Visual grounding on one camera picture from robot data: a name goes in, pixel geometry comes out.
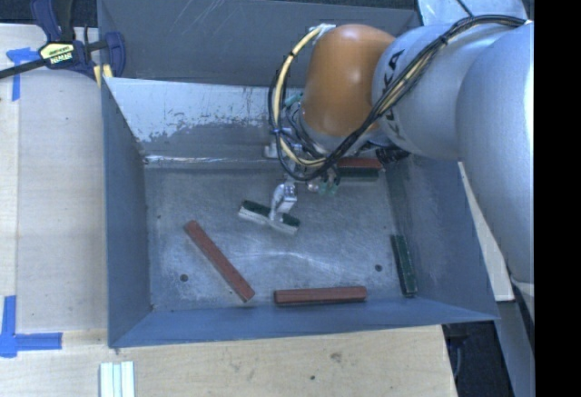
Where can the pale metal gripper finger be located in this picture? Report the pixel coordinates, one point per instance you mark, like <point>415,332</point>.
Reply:
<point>290,201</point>
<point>278,200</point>

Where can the red-brown flat block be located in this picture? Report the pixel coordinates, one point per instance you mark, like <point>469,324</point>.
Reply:
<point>320,295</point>
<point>361,162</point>
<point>218,260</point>

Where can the grey metal bin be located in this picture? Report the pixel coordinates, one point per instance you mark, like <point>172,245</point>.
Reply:
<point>318,250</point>

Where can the pale wood board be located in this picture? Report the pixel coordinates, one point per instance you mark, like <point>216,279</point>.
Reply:
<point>61,204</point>

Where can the black cylinder on white bracket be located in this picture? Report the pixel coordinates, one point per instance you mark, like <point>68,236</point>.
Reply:
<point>391,155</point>

